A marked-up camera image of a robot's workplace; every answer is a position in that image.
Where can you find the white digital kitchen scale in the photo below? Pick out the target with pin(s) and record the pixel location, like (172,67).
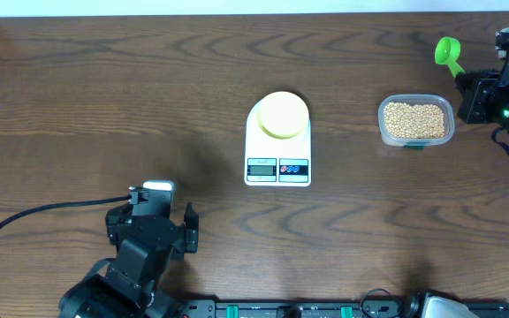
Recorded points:
(276,162)

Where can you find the yellow plastic bowl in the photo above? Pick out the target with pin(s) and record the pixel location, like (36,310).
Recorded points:
(282,115)

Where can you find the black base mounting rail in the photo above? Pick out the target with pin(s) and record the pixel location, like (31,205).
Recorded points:
(377,303)

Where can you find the green plastic scoop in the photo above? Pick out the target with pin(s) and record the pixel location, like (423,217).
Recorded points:
(447,52)

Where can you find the clear container of soybeans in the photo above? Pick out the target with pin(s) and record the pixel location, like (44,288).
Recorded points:
(415,120)

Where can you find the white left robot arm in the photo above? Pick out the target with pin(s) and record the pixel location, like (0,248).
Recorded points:
(146,240)

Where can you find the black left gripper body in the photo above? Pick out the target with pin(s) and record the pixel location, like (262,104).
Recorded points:
(187,240)

